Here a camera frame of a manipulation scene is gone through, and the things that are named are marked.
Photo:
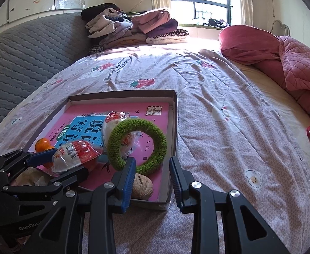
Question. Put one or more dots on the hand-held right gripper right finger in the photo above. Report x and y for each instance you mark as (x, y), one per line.
(174, 174)

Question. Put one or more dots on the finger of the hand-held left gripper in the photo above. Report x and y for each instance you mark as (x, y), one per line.
(72, 173)
(41, 157)

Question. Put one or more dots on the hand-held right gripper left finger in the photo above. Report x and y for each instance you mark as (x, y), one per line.
(129, 180)

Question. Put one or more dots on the walnut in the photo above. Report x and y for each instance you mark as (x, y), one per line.
(143, 186)

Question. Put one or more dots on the red and white snack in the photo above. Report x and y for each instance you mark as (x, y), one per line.
(75, 153)

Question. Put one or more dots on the shallow cardboard box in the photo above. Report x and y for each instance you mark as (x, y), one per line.
(174, 127)

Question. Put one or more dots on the printed pink blanket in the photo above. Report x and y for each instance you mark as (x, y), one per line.
(223, 150)

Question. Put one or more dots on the white wrapped snack packet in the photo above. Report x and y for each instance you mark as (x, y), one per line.
(112, 127)

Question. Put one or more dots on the grey quilted headboard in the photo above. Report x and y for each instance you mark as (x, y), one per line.
(33, 47)

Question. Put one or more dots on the pile of folded clothes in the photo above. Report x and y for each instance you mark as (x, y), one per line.
(133, 31)

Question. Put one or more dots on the red pillow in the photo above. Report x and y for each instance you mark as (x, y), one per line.
(247, 45)

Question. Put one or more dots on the dark clothes on windowsill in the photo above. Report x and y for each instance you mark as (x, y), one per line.
(217, 23)

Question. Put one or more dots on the red quilted blanket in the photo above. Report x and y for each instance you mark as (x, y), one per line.
(303, 68)

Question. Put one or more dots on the window with dark frame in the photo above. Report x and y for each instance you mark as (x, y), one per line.
(213, 10)

